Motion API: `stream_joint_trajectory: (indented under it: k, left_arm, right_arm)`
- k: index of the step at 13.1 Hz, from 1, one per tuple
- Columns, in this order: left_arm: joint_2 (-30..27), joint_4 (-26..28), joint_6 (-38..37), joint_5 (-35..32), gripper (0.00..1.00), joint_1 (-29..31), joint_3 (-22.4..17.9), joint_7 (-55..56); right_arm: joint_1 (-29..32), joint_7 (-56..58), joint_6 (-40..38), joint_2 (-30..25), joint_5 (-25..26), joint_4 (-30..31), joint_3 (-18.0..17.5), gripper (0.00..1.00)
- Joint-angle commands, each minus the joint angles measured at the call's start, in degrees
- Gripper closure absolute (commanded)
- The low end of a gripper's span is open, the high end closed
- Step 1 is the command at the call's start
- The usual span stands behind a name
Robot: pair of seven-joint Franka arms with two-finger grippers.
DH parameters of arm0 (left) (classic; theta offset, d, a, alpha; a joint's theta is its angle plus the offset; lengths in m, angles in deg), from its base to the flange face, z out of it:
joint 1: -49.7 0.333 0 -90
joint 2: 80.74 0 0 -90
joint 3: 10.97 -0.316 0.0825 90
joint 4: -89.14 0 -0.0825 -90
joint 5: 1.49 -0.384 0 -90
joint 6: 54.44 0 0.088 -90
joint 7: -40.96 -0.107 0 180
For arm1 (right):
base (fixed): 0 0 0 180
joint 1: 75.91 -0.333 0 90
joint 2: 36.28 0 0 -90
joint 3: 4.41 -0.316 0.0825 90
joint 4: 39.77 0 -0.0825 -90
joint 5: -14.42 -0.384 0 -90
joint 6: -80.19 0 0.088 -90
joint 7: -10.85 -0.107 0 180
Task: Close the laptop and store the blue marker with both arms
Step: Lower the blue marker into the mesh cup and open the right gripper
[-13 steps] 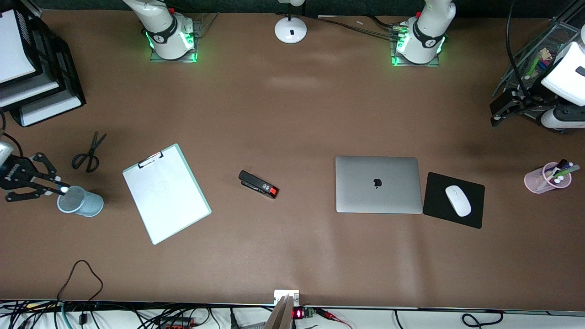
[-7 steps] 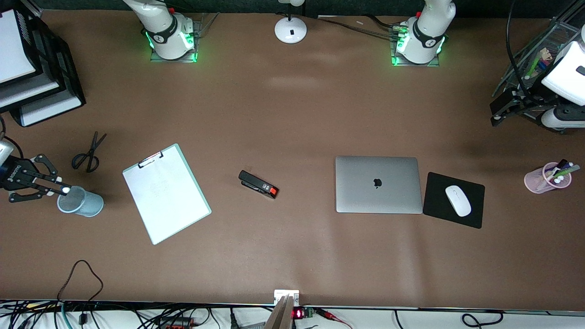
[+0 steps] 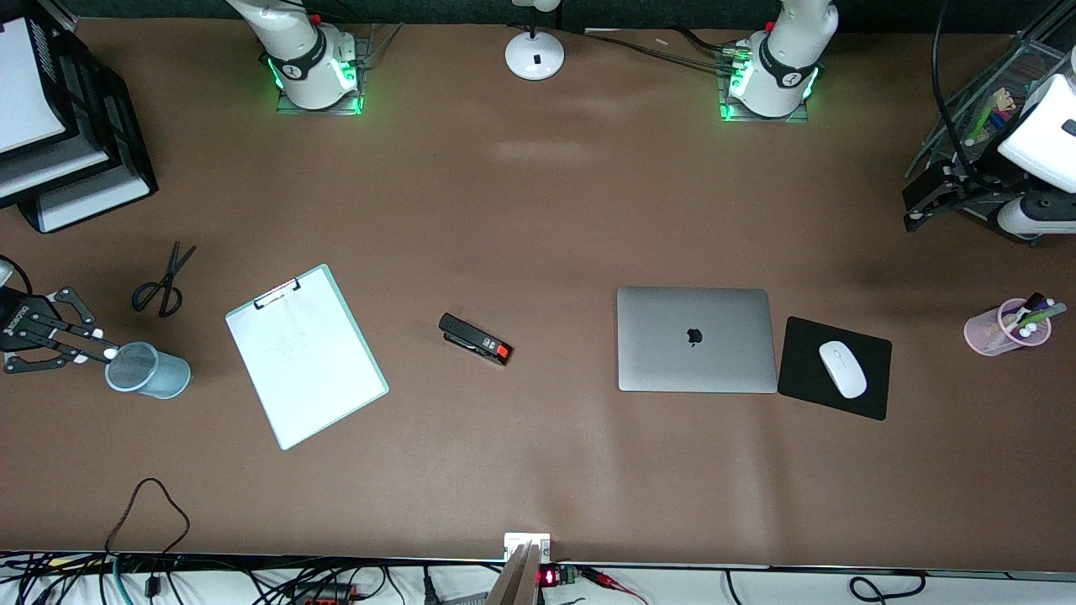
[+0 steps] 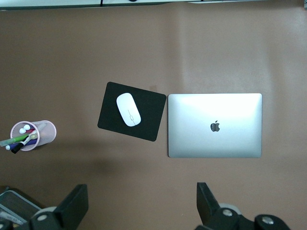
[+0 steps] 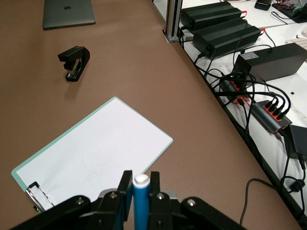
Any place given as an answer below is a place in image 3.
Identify black stapler red tip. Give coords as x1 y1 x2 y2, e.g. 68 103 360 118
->
438 313 513 367

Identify brown looped cable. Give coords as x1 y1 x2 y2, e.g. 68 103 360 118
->
104 476 192 557

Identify red power strip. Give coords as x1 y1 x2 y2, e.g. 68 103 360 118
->
286 582 358 605

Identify white paper stack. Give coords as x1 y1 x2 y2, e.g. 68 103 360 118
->
38 172 152 230
0 134 110 203
0 18 68 155

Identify black-capped white marker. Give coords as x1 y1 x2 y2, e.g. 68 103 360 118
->
1005 292 1046 330

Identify black scissors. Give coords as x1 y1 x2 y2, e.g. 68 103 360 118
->
131 241 198 319

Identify pink mesh pen cup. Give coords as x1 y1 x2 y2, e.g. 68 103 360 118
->
963 298 1054 358

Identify black table cable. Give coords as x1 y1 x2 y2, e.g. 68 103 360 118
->
584 28 745 75

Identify grey metal bar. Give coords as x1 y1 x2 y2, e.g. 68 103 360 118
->
485 542 543 605

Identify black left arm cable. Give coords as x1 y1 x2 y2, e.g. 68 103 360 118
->
929 0 980 182

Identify black mouse pad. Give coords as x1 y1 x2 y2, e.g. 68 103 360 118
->
777 316 893 422

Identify white round stand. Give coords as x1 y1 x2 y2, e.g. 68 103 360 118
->
504 0 566 82

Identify light blue mesh cup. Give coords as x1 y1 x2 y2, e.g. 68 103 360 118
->
103 339 193 401

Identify white computer mouse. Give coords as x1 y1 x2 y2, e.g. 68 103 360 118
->
819 340 868 400

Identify black coiled cable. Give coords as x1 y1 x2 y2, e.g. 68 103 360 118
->
847 570 927 604

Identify light teal clipboard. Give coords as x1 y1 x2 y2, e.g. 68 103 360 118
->
224 263 390 452

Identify green-lit arm base plate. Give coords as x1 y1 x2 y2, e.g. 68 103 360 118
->
274 34 375 117
717 46 812 125

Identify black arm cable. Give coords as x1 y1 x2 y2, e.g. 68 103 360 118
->
929 0 980 182
0 255 33 297

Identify black stacked letter tray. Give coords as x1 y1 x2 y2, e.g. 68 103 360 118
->
0 15 159 234

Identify green white-tipped pen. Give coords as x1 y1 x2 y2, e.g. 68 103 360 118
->
964 99 994 149

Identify silver laptop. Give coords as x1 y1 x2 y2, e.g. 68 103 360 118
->
616 286 778 394

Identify white paper sheet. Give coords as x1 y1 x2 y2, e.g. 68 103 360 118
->
229 273 385 446

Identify white mounting bracket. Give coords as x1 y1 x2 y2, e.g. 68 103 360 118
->
504 532 551 564

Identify bright green marker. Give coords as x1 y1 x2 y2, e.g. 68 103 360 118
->
1013 302 1069 333

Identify red wire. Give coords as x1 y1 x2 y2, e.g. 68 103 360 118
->
580 566 650 605

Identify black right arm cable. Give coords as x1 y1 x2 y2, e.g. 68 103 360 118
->
0 255 33 297

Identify black mesh desk organizer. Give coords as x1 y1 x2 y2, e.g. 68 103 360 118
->
904 32 1076 246

